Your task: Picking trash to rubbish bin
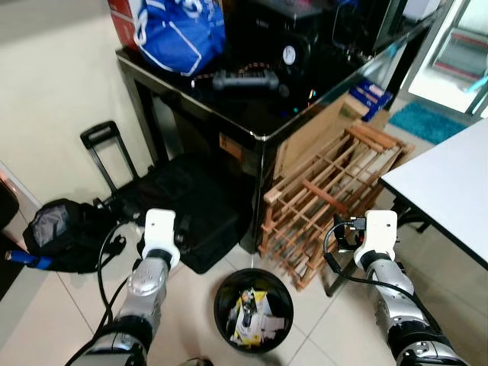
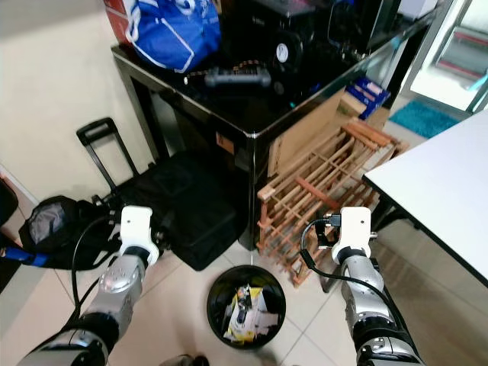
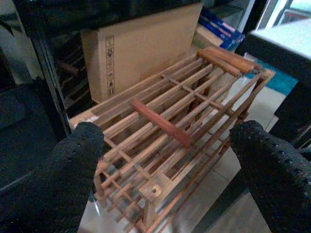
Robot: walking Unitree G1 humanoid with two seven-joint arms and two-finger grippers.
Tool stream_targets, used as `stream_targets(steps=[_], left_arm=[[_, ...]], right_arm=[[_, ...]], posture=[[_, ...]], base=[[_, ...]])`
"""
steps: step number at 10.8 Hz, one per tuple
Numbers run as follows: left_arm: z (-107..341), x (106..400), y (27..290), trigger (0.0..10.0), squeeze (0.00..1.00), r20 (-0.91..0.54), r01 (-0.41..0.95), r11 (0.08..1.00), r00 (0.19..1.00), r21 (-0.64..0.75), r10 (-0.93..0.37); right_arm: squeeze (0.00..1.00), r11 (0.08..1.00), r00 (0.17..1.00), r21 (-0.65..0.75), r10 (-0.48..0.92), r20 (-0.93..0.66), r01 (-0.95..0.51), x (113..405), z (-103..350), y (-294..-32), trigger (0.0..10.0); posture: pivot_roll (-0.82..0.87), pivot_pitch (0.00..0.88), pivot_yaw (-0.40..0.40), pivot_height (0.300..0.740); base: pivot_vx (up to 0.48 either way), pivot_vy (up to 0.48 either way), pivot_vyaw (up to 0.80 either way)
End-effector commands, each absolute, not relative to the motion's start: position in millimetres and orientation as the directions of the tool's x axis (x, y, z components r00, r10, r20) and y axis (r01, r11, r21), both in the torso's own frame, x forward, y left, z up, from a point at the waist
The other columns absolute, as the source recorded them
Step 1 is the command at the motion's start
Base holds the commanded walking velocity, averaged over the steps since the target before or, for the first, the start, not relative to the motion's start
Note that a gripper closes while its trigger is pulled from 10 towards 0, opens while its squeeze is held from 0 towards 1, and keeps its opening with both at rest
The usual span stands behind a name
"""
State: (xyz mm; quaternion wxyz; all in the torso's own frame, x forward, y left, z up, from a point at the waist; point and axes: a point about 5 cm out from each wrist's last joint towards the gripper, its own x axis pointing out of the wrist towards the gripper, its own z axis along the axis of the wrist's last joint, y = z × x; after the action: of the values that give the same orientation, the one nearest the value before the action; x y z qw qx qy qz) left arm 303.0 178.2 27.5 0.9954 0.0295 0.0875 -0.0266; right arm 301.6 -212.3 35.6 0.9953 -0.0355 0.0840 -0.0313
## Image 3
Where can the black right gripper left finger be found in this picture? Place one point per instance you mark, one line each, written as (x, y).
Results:
(73, 170)

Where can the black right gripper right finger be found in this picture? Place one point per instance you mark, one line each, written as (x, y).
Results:
(274, 179)

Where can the bulky black box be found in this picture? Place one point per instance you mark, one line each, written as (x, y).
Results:
(24, 126)

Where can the teal blue sheet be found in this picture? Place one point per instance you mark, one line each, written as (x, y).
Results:
(279, 82)

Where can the reddish brown wooden slat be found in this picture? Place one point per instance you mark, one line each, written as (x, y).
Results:
(160, 122)

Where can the black glass cabinet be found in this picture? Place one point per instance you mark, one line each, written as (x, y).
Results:
(56, 60)

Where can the black cabinet with white top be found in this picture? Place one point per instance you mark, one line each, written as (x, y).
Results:
(286, 58)

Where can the brown wooden rod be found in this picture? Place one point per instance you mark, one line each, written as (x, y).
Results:
(228, 58)

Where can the brown cardboard box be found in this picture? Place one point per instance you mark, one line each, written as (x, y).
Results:
(145, 48)

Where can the blue printed carton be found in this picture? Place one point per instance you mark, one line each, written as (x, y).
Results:
(223, 31)

